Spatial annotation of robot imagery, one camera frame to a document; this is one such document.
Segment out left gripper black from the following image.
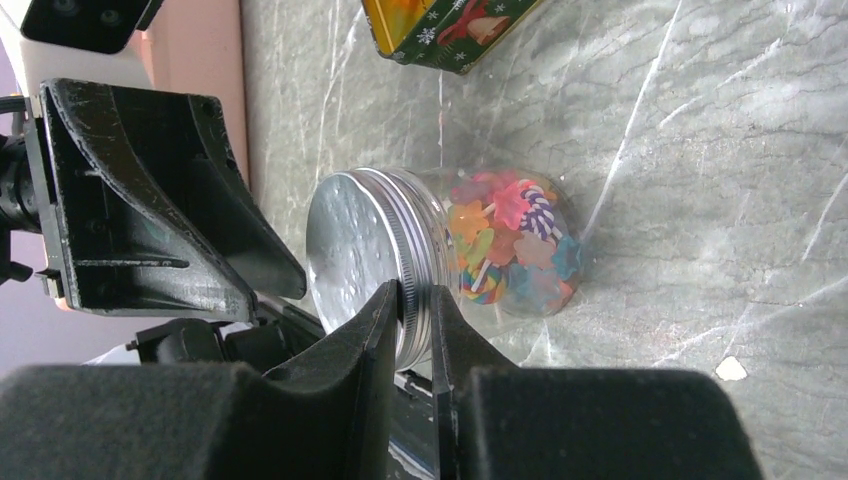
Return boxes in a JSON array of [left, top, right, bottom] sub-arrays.
[[1, 79, 307, 322]]

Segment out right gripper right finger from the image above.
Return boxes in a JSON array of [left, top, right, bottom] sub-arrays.
[[429, 286, 762, 479]]

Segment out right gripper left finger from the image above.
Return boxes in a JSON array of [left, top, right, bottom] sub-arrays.
[[1, 281, 399, 479]]

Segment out clear plastic cup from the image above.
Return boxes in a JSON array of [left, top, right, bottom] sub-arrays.
[[419, 166, 583, 319]]

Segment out clear round lid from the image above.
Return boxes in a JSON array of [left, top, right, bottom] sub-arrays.
[[306, 167, 459, 371]]

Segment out purple white swirl lollipop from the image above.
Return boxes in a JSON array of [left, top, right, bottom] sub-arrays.
[[519, 185, 563, 240]]

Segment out rainbow swirl lollipop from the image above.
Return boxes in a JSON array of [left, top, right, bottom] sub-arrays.
[[460, 260, 508, 305]]

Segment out candy tin with gummies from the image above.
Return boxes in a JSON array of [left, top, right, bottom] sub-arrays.
[[362, 0, 539, 75]]

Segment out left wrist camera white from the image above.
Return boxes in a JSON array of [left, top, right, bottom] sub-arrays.
[[1, 0, 162, 96]]

